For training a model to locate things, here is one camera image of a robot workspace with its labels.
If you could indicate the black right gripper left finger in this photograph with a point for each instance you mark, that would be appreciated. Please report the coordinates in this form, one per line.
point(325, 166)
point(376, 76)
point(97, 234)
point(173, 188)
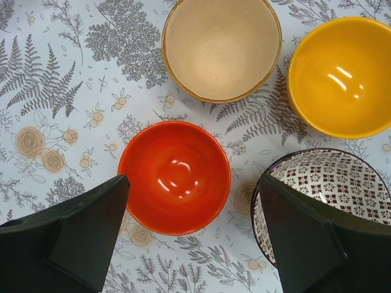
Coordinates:
point(67, 247)

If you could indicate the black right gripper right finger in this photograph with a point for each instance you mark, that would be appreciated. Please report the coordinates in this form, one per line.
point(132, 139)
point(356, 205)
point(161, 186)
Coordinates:
point(319, 248)

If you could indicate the brown white patterned bowl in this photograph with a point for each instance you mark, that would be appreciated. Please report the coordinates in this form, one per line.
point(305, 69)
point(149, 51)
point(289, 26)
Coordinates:
point(337, 178)

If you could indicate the orange bowl front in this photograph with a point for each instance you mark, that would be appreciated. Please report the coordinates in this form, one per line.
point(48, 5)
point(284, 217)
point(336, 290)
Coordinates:
point(179, 177)

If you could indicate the yellow bowl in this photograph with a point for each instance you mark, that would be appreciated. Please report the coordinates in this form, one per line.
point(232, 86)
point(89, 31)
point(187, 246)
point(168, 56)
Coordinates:
point(339, 78)

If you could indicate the beige bowl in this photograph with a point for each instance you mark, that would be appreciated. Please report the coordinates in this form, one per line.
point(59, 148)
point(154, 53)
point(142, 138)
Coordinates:
point(221, 51)

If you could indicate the floral table mat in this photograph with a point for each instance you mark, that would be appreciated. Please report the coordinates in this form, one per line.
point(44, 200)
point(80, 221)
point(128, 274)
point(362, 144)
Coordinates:
point(79, 79)

